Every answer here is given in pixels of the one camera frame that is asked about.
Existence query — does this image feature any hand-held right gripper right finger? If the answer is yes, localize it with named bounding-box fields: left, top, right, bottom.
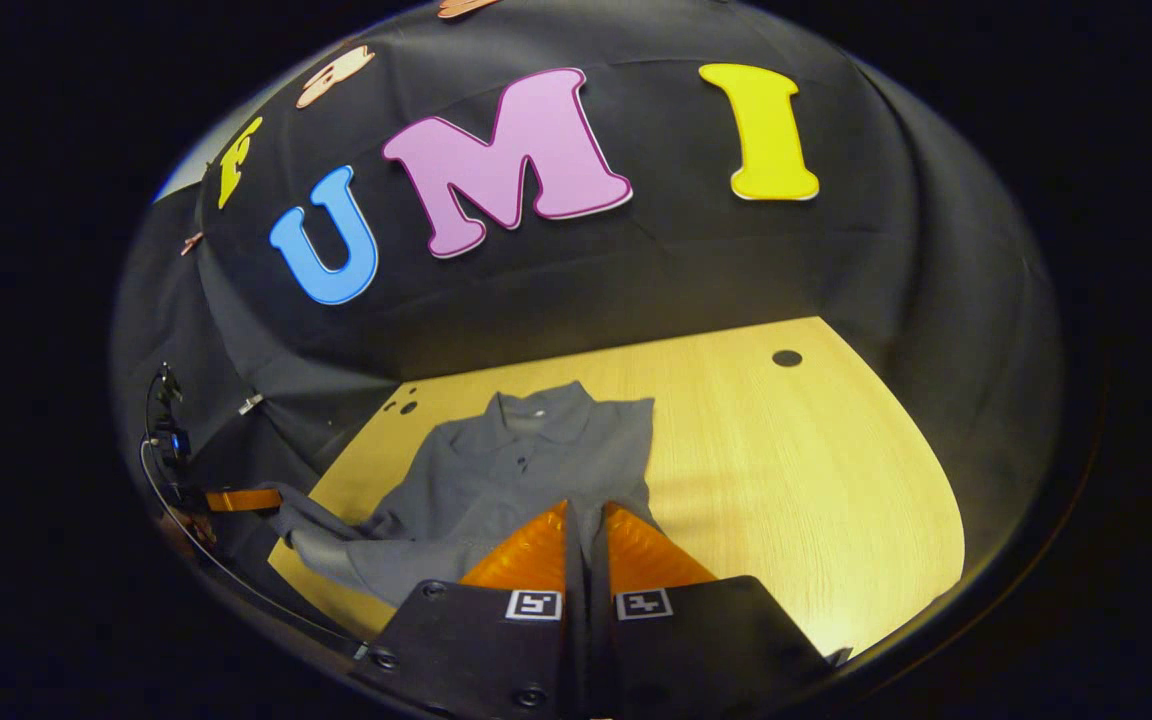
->
left=584, top=499, right=852, bottom=720

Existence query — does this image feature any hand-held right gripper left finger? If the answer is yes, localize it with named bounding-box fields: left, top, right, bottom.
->
left=351, top=498, right=583, bottom=720

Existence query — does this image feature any grey collared shirt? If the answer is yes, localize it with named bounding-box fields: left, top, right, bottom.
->
left=271, top=380, right=662, bottom=611

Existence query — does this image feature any black backdrop cloth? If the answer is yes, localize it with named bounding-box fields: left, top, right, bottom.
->
left=111, top=0, right=1067, bottom=621

